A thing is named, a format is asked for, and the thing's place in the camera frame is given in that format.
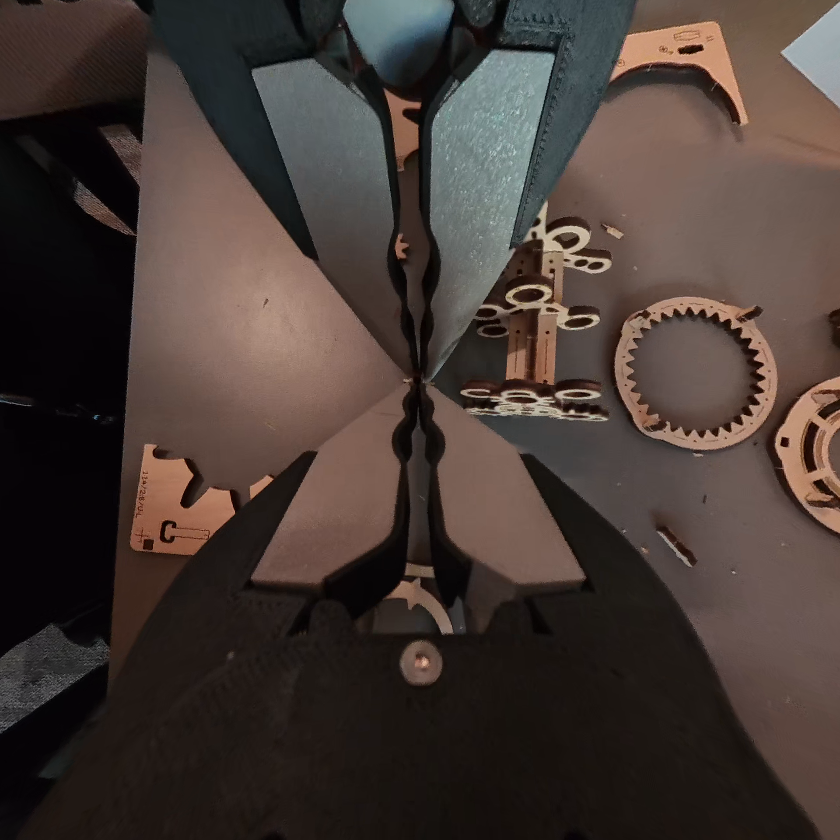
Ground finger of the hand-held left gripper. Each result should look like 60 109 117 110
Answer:
251 39 424 385
419 47 560 385

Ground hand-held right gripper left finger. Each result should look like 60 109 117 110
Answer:
249 382 422 619

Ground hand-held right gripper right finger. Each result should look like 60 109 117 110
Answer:
419 382 588 610

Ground brown fabric seat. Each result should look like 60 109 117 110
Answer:
0 0 151 122

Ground wooden offcut sheet toothed cutouts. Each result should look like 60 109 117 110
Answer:
129 443 278 556

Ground wooden shaft assembly with discs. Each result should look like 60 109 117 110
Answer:
459 202 614 422

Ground small wooden scrap strip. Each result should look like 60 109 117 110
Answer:
655 524 699 568

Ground wooden offcut sheet arched cutout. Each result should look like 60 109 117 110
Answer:
609 21 749 127

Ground wooden round hub part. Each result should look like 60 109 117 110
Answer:
773 376 840 534

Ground folded instruction sheet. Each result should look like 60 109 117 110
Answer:
780 0 840 111

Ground wooden round frame part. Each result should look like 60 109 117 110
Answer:
382 87 429 173

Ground wooden oval ring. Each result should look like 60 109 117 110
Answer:
386 561 455 635

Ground wooden ring gear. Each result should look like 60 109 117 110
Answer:
613 295 780 455

